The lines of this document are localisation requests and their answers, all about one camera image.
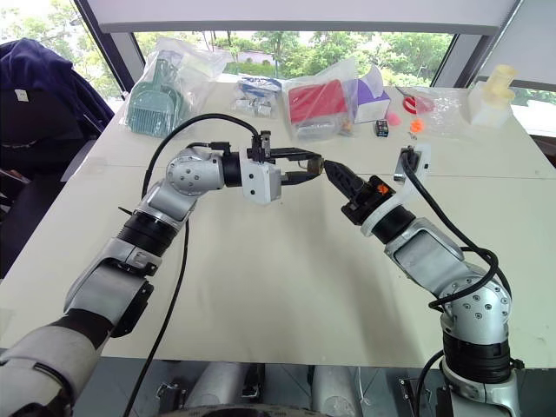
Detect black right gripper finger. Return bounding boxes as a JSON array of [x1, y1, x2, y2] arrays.
[[325, 163, 359, 203], [326, 160, 367, 193]]

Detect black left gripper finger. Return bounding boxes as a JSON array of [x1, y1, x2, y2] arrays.
[[281, 169, 322, 187], [271, 148, 323, 164]]

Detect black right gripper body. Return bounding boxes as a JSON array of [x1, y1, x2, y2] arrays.
[[341, 175, 394, 227]]

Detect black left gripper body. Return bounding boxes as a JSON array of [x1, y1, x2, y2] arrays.
[[246, 129, 280, 165]]

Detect small dark object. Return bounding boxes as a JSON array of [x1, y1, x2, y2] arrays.
[[298, 156, 326, 176]]

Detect red case in plastic bag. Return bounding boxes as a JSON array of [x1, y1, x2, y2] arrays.
[[281, 59, 362, 141]]

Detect bag of small metal parts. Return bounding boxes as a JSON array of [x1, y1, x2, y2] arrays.
[[233, 73, 282, 119]]

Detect purple white tissue box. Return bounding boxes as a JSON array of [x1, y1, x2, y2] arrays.
[[354, 65, 392, 123]]

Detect green scoop in plastic bag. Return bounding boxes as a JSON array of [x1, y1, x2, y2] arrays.
[[124, 36, 228, 141]]

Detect clear plastic bag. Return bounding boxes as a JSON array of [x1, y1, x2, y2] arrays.
[[427, 89, 473, 134]]

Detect white window blind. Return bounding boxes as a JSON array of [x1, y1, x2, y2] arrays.
[[85, 0, 519, 36]]

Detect silver rounded robot leg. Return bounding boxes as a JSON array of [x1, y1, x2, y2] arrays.
[[190, 361, 262, 410], [310, 364, 364, 417]]

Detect black office chair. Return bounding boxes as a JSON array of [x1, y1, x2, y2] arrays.
[[0, 64, 103, 279]]

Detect dark blue jacket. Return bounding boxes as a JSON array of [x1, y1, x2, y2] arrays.
[[0, 37, 116, 151]]

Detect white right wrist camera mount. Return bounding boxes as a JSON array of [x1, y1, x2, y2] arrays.
[[360, 142, 433, 238]]

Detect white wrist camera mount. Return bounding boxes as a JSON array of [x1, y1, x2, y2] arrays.
[[240, 157, 284, 206], [360, 142, 433, 238]]

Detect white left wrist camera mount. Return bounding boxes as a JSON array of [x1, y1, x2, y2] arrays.
[[240, 157, 284, 206]]

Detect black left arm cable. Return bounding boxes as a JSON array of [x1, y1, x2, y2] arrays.
[[122, 113, 262, 417]]

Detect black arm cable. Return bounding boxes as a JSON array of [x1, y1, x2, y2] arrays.
[[122, 113, 262, 417], [401, 146, 513, 417]]

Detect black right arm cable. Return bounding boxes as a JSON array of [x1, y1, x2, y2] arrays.
[[401, 146, 513, 417]]

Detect red handled scissors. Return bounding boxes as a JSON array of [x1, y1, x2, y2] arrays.
[[394, 85, 436, 116]]

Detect dark window frame post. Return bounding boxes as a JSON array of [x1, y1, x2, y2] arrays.
[[431, 0, 525, 89], [74, 0, 147, 95]]

